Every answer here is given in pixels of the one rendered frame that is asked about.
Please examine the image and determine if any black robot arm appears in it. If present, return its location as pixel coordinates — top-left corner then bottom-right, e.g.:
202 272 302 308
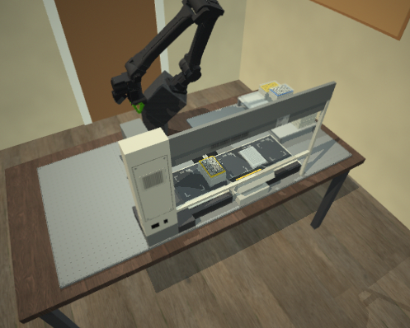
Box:
111 0 224 105

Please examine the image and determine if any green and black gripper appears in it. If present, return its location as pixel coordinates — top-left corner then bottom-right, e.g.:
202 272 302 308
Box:
128 87 148 114

